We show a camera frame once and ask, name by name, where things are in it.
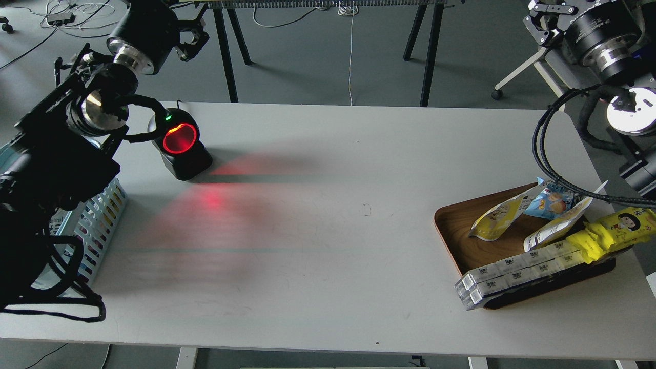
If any white boxed snack row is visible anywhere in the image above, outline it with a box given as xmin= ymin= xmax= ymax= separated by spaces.
xmin=454 ymin=241 xmax=585 ymax=310

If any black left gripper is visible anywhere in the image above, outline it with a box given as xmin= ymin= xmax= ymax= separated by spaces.
xmin=106 ymin=1 xmax=210 ymax=75

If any yellow cartoon snack pack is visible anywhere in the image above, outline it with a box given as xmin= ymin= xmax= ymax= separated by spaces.
xmin=565 ymin=207 xmax=655 ymax=264

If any black barcode scanner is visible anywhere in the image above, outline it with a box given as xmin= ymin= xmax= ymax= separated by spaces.
xmin=152 ymin=100 xmax=213 ymax=181

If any white office chair base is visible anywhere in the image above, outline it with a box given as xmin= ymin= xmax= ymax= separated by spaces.
xmin=490 ymin=47 xmax=571 ymax=100

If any light blue plastic basket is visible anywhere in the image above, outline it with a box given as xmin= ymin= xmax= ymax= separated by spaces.
xmin=1 ymin=144 xmax=128 ymax=290

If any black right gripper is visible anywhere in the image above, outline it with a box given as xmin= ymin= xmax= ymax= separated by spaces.
xmin=523 ymin=1 xmax=642 ymax=83

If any brown wooden tray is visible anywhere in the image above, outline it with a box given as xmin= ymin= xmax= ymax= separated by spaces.
xmin=434 ymin=182 xmax=617 ymax=311

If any black power adapter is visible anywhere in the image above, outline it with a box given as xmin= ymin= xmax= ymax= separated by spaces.
xmin=45 ymin=12 xmax=75 ymax=26

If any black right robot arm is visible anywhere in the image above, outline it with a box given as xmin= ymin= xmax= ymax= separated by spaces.
xmin=524 ymin=1 xmax=654 ymax=209

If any black metal table frame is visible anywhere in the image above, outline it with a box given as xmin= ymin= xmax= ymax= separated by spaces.
xmin=169 ymin=0 xmax=452 ymax=108

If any blue snack bag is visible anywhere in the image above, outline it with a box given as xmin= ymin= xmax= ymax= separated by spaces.
xmin=523 ymin=177 xmax=581 ymax=220

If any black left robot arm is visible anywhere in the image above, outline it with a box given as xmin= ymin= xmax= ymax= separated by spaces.
xmin=2 ymin=1 xmax=213 ymax=323

